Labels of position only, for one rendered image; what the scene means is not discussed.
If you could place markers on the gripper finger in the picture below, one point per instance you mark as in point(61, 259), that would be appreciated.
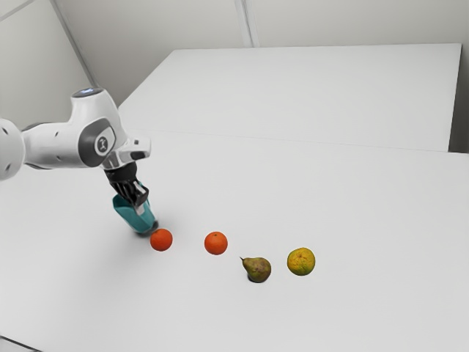
point(139, 199)

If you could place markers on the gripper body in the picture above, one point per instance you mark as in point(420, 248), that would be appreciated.
point(119, 179)

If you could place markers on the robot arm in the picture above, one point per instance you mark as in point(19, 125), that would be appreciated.
point(73, 139)

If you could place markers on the orange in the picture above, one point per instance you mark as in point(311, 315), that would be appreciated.
point(161, 240)
point(215, 243)

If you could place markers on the green brown pear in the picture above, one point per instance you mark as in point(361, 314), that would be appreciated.
point(258, 268)

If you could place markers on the yellow green citrus fruit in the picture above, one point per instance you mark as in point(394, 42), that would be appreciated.
point(301, 261)

